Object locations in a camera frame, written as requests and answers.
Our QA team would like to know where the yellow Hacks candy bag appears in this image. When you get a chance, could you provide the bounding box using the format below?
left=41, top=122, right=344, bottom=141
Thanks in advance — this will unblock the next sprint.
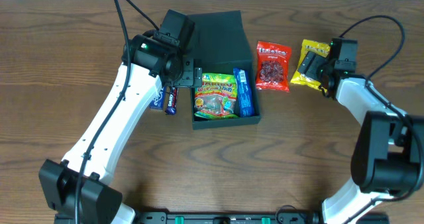
left=290, top=39, right=330, bottom=90

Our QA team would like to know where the Haribo gummy worms bag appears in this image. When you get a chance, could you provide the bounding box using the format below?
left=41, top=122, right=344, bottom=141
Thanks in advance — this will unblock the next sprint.
left=193, top=73, right=238, bottom=120

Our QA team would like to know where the Dairy Milk chocolate bar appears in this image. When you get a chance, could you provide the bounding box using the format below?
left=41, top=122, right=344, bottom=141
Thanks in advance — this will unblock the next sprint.
left=165, top=87, right=178, bottom=115

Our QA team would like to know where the red Hacks candy bag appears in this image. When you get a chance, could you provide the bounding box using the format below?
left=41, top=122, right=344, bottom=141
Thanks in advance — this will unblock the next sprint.
left=256, top=41, right=292, bottom=92

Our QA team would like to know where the blue Eclipse mints box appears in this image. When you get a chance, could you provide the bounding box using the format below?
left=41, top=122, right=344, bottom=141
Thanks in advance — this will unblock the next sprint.
left=149, top=86, right=167, bottom=110

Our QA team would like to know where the blue Oreo cookie pack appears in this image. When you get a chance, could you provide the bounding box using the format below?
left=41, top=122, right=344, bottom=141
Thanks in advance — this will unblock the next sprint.
left=233, top=68, right=254, bottom=117

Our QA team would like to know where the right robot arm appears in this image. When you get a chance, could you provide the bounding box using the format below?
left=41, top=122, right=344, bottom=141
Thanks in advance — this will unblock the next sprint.
left=300, top=51, right=423, bottom=223

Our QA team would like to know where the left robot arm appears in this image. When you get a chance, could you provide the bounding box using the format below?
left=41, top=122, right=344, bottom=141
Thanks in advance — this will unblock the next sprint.
left=38, top=32, right=201, bottom=223

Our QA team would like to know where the dark green open box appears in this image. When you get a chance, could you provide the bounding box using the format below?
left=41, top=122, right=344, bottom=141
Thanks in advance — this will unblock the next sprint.
left=187, top=11, right=261, bottom=130

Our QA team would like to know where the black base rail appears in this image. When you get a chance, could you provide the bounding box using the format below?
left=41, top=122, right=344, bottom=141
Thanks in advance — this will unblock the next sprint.
left=132, top=211, right=321, bottom=224

